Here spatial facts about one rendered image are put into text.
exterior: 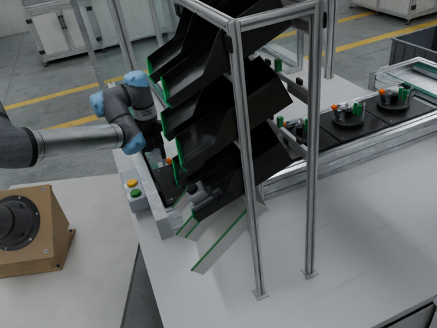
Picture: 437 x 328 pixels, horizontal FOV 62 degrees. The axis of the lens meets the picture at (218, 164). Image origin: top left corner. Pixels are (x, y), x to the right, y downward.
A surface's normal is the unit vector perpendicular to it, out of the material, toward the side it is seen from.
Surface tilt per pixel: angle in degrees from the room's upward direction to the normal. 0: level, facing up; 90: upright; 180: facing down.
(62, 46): 90
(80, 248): 0
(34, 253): 43
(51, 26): 90
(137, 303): 0
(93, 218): 0
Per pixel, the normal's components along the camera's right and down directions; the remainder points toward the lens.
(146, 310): -0.13, -0.80
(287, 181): 0.37, 0.52
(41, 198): -0.05, -0.18
